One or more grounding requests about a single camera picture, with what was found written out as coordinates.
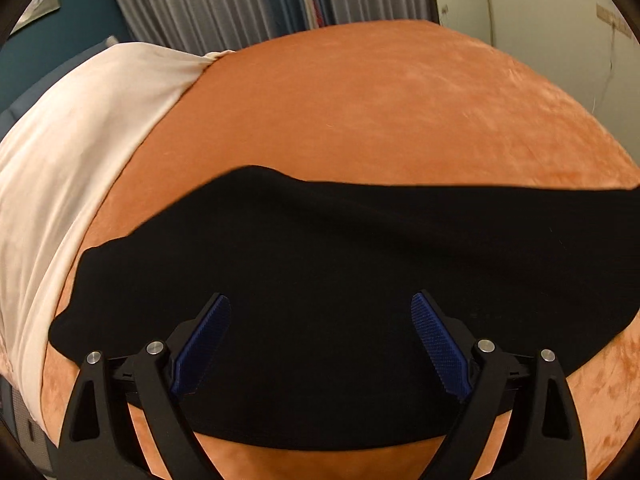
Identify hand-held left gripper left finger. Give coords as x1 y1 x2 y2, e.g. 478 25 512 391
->
58 293 232 480

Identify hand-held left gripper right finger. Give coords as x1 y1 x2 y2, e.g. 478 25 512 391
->
410 289 589 480

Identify black pants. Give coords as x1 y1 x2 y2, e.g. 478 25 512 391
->
49 165 640 452

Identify white cloth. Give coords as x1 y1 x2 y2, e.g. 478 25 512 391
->
0 42 237 428

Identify white cabinet door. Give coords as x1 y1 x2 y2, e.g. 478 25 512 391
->
427 0 640 153

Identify grey curtain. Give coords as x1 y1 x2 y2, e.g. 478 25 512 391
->
100 0 441 58

